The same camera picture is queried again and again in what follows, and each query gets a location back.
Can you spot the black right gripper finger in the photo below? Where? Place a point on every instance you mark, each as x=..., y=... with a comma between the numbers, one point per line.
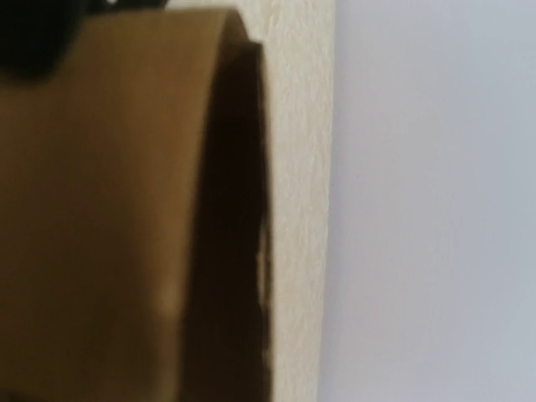
x=35, y=35

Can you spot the brown cardboard paper box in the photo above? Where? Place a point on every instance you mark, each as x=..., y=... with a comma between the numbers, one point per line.
x=136, y=217

